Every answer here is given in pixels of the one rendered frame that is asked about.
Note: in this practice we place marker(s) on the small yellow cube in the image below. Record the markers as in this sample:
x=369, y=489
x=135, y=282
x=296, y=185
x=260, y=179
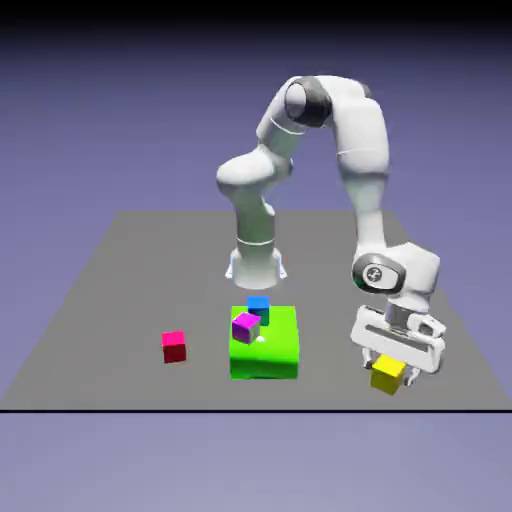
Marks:
x=387, y=374

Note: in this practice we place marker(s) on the large green box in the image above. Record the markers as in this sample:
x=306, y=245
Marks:
x=266, y=356

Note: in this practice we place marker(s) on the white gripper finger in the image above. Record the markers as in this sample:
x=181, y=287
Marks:
x=368, y=357
x=411, y=376

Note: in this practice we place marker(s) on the small blue cube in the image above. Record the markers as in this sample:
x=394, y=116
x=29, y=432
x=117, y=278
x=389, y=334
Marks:
x=259, y=307

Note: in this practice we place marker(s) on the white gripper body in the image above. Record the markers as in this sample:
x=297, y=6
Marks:
x=394, y=340

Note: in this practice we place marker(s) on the small red cube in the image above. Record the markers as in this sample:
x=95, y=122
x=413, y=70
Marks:
x=174, y=347

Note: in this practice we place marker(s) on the small purple cube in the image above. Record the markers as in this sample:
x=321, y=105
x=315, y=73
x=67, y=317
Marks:
x=245, y=328

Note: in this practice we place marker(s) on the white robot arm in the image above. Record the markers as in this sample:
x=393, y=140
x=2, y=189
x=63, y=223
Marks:
x=360, y=160

